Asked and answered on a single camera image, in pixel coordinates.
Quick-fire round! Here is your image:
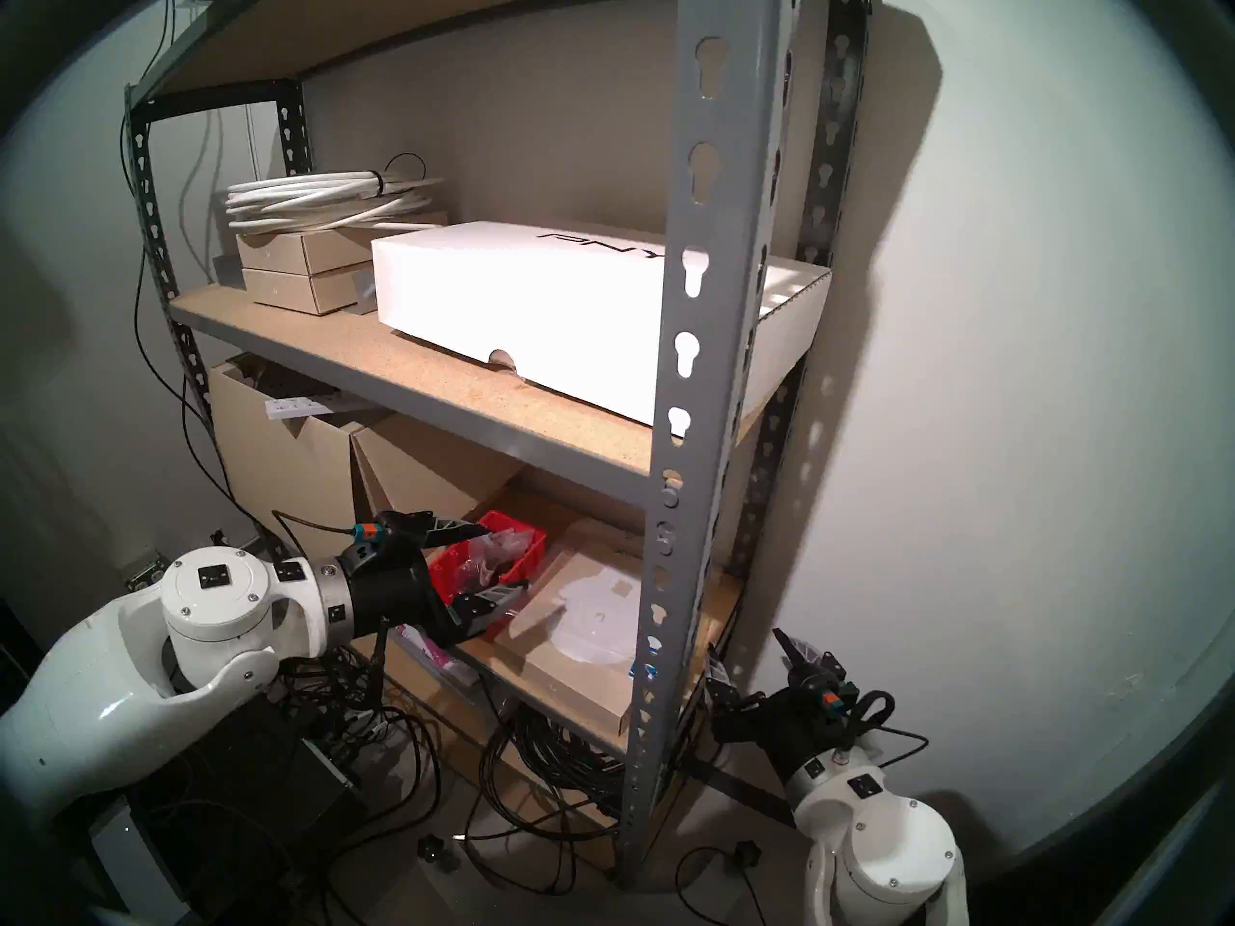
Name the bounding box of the red plastic bin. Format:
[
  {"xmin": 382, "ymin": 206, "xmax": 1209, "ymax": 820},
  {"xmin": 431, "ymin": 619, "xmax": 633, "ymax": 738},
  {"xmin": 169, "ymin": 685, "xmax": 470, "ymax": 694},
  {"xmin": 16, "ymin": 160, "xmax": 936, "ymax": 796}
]
[{"xmin": 427, "ymin": 509, "xmax": 548, "ymax": 642}]

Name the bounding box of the open brown cardboard box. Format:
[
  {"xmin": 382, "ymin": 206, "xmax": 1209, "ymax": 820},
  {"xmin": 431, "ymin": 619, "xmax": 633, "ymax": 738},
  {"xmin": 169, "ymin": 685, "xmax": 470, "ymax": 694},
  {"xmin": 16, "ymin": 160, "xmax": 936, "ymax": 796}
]
[{"xmin": 207, "ymin": 353, "xmax": 527, "ymax": 563}]

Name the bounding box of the white PNY box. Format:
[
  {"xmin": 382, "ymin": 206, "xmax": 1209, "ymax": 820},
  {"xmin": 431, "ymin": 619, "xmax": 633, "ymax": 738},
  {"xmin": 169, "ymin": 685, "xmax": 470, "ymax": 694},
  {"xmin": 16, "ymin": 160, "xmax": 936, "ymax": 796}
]
[{"xmin": 371, "ymin": 222, "xmax": 833, "ymax": 441}]

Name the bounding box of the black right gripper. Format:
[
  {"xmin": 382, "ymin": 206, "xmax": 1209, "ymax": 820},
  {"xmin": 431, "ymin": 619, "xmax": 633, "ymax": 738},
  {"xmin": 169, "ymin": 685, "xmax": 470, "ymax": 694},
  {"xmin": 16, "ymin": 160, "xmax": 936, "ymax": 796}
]
[{"xmin": 706, "ymin": 627, "xmax": 862, "ymax": 781}]

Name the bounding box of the black floor box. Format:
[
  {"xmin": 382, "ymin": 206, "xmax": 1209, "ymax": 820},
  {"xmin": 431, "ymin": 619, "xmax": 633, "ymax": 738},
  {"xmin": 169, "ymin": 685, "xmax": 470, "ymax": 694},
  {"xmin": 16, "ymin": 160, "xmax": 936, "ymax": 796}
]
[{"xmin": 96, "ymin": 702, "xmax": 372, "ymax": 926}]

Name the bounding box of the black floor strip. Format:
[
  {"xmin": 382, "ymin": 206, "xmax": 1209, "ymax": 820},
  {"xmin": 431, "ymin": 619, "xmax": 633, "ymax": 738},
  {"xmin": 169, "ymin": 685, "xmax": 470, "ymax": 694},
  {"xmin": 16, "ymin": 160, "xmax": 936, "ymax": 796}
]
[{"xmin": 695, "ymin": 755, "xmax": 802, "ymax": 829}]

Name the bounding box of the flat beige wrapped box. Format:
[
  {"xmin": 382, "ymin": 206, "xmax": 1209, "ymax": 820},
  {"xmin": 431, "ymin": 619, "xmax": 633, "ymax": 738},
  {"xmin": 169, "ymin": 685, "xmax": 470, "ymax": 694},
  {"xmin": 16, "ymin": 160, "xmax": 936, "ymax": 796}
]
[{"xmin": 494, "ymin": 517, "xmax": 676, "ymax": 737}]

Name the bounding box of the pink packaged item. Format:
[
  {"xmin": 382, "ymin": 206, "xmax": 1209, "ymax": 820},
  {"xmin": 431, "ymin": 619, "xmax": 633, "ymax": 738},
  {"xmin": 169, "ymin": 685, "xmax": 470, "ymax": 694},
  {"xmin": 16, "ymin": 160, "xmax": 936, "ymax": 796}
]
[{"xmin": 391, "ymin": 625, "xmax": 476, "ymax": 691}]

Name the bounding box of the coiled white cable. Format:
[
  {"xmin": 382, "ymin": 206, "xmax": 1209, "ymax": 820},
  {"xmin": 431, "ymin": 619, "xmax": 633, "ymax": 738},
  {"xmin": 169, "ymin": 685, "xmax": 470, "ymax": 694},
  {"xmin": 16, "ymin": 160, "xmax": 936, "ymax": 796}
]
[{"xmin": 225, "ymin": 154, "xmax": 447, "ymax": 233}]

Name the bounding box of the grey metal rack shelf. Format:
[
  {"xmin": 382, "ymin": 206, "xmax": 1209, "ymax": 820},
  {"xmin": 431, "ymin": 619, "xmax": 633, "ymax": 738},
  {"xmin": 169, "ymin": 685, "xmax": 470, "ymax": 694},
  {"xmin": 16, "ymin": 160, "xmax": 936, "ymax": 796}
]
[{"xmin": 121, "ymin": 0, "xmax": 879, "ymax": 886}]

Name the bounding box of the black hanging cable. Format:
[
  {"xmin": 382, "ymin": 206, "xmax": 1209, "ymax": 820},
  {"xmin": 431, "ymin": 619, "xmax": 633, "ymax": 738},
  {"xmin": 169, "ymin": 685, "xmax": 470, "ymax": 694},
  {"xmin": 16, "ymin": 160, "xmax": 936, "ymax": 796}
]
[{"xmin": 121, "ymin": 114, "xmax": 271, "ymax": 539}]

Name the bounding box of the clear plastic bag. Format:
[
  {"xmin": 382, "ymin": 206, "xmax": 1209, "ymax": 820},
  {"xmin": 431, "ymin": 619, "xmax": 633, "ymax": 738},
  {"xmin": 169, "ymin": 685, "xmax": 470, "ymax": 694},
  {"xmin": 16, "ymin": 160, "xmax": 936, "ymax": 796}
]
[{"xmin": 461, "ymin": 531, "xmax": 532, "ymax": 587}]

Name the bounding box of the black cable coil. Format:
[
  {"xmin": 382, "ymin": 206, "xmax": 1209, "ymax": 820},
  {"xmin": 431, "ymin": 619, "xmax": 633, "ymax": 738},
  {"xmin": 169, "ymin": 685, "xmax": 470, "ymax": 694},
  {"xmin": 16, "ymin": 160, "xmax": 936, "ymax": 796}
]
[{"xmin": 463, "ymin": 697, "xmax": 676, "ymax": 848}]

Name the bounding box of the small beige box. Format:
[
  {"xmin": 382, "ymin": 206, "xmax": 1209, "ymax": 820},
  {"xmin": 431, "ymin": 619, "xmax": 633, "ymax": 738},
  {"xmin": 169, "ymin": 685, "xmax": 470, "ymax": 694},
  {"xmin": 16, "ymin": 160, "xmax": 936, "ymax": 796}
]
[
  {"xmin": 241, "ymin": 263, "xmax": 377, "ymax": 315},
  {"xmin": 236, "ymin": 223, "xmax": 450, "ymax": 277}
]

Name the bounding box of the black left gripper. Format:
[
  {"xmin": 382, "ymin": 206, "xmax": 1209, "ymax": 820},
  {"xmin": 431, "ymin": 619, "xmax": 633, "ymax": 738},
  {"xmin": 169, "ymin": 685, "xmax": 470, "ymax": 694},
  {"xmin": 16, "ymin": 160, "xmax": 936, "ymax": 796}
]
[{"xmin": 336, "ymin": 511, "xmax": 530, "ymax": 650}]

